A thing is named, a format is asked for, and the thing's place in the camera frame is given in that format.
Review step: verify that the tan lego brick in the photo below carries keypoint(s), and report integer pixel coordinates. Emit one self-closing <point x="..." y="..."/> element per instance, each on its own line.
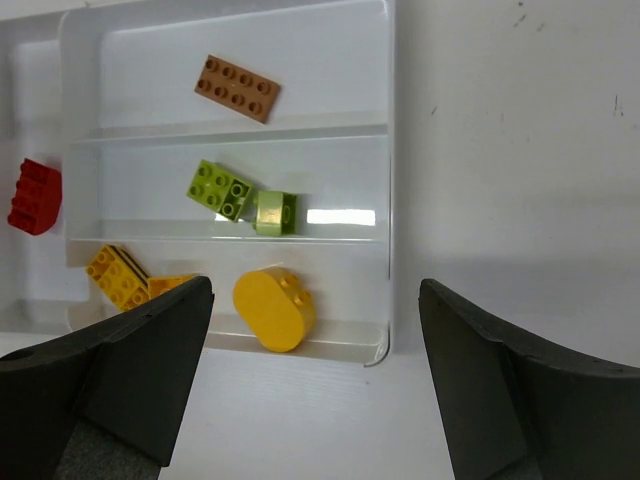
<point x="238" y="89"/>

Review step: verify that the yellow rounded printed lego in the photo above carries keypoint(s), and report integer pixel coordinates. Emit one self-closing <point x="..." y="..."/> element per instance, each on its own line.
<point x="276" y="306"/>

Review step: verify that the small orange lego brick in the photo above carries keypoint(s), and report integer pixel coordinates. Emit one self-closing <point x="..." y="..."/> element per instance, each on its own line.
<point x="161" y="284"/>

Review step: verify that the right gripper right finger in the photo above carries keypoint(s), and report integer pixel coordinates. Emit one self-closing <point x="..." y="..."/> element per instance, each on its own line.
<point x="517" y="406"/>

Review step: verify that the green lego brick from stack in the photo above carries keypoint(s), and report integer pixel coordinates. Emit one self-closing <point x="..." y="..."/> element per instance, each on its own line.
<point x="276" y="213"/>

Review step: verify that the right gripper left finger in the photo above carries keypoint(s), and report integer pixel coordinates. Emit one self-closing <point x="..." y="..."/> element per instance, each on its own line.
<point x="106" y="401"/>

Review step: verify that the yellow lego piece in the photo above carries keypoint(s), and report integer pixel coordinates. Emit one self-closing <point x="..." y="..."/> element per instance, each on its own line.
<point x="120" y="277"/>

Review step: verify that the white divided tray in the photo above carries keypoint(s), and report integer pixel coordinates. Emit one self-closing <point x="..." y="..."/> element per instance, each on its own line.
<point x="205" y="137"/>

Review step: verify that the red and green lego stack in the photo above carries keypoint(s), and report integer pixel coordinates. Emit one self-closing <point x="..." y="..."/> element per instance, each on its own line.
<point x="37" y="200"/>

